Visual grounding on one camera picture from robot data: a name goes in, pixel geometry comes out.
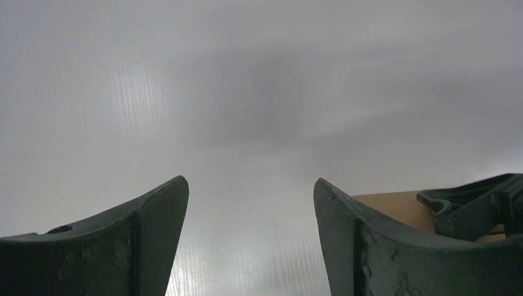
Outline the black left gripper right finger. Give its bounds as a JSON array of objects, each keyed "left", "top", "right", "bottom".
[{"left": 313, "top": 179, "right": 522, "bottom": 295}]

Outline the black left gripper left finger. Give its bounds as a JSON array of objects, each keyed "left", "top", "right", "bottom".
[{"left": 1, "top": 176, "right": 189, "bottom": 295}]

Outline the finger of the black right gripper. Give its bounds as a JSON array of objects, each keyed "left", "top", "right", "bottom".
[{"left": 416, "top": 173, "right": 522, "bottom": 242}]

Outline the brown cardboard box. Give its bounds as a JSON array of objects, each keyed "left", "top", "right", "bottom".
[{"left": 351, "top": 190, "right": 508, "bottom": 244}]

